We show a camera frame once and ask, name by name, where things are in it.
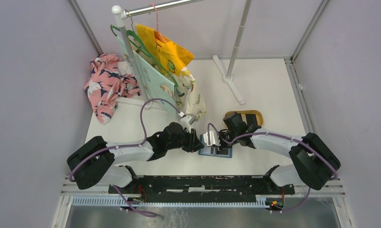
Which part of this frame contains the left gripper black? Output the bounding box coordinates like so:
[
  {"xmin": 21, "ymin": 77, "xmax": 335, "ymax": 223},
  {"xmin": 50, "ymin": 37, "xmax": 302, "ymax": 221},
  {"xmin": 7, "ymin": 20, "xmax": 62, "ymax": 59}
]
[{"xmin": 167, "ymin": 126, "xmax": 204, "ymax": 152}]

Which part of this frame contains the blue leather card holder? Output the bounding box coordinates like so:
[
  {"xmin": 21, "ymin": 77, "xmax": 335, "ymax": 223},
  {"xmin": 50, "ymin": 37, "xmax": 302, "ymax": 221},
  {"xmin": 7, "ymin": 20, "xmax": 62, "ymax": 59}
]
[{"xmin": 198, "ymin": 143, "xmax": 232, "ymax": 158}]

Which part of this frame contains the tan oval card tray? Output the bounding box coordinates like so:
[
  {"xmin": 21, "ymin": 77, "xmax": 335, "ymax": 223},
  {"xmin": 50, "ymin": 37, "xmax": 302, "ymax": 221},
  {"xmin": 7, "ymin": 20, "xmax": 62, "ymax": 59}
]
[{"xmin": 224, "ymin": 110, "xmax": 264, "ymax": 126}]

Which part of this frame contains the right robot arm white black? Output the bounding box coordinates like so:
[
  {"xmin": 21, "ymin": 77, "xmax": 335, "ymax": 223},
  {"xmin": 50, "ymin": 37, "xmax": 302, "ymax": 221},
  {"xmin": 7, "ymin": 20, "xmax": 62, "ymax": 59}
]
[{"xmin": 203, "ymin": 112, "xmax": 341, "ymax": 194}]

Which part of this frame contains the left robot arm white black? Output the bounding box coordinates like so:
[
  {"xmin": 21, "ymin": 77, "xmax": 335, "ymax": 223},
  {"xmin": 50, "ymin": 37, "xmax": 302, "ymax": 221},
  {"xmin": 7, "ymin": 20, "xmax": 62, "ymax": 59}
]
[{"xmin": 66, "ymin": 122, "xmax": 204, "ymax": 194}]

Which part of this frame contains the cream printed garment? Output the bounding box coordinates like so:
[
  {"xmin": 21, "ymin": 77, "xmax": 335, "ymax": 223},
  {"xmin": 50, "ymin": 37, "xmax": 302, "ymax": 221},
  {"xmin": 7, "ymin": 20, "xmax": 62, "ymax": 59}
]
[{"xmin": 175, "ymin": 67, "xmax": 207, "ymax": 121}]

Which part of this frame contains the mint green printed cloth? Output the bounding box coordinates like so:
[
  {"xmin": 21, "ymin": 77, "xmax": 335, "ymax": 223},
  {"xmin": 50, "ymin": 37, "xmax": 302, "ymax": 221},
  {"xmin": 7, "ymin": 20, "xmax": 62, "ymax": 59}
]
[{"xmin": 117, "ymin": 36, "xmax": 177, "ymax": 116}]

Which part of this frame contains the yellow garment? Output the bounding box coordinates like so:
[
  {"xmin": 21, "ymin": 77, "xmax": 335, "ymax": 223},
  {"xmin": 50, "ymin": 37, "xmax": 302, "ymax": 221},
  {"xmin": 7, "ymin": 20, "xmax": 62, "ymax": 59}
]
[{"xmin": 135, "ymin": 24, "xmax": 194, "ymax": 77}]

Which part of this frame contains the pink patterned garment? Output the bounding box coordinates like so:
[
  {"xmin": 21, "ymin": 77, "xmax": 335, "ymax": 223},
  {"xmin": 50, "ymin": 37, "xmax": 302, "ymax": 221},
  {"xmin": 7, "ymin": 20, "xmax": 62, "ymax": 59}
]
[{"xmin": 84, "ymin": 54, "xmax": 141, "ymax": 124}]

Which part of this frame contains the pink clothes hanger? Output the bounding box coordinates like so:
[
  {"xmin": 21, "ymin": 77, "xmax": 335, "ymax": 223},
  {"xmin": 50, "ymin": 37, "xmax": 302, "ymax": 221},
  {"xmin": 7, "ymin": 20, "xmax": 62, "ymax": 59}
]
[{"xmin": 149, "ymin": 4, "xmax": 167, "ymax": 43}]

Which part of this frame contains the green clothes hanger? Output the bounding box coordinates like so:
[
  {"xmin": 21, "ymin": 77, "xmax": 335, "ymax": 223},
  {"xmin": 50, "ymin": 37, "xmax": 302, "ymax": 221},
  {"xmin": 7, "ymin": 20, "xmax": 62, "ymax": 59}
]
[{"xmin": 125, "ymin": 30, "xmax": 178, "ymax": 89}]

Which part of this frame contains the white metal clothes rack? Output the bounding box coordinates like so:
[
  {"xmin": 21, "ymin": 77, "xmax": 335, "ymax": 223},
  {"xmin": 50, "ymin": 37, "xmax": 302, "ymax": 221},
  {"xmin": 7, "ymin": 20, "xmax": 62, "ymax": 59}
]
[{"xmin": 112, "ymin": 0, "xmax": 253, "ymax": 110}]

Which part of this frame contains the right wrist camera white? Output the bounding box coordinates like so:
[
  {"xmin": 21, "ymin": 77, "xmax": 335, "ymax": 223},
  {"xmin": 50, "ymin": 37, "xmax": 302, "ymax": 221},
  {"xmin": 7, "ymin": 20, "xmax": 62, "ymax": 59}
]
[{"xmin": 202, "ymin": 131, "xmax": 220, "ymax": 147}]

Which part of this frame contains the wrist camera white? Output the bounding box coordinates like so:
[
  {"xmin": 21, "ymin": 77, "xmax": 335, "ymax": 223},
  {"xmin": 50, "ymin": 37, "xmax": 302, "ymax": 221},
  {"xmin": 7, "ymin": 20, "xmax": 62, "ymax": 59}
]
[
  {"xmin": 202, "ymin": 131, "xmax": 220, "ymax": 147},
  {"xmin": 179, "ymin": 114, "xmax": 195, "ymax": 133}
]

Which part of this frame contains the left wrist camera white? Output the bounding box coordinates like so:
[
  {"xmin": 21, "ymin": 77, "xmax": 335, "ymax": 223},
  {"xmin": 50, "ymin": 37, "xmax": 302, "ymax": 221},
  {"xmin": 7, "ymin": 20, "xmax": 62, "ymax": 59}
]
[{"xmin": 179, "ymin": 114, "xmax": 195, "ymax": 133}]

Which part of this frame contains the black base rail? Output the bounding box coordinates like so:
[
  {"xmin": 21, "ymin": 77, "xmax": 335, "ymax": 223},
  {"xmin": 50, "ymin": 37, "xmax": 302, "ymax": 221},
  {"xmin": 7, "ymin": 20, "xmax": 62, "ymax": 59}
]
[{"xmin": 120, "ymin": 175, "xmax": 295, "ymax": 203}]

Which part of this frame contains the white slotted cable duct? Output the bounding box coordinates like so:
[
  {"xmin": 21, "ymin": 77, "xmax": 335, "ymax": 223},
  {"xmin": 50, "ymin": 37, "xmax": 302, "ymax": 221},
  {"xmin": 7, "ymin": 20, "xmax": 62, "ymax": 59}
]
[{"xmin": 71, "ymin": 196, "xmax": 271, "ymax": 209}]

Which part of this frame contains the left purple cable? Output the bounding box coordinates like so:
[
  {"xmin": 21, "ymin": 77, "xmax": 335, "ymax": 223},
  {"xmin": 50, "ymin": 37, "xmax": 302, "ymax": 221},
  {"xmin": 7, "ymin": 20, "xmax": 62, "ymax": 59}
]
[{"xmin": 68, "ymin": 98, "xmax": 185, "ymax": 219}]

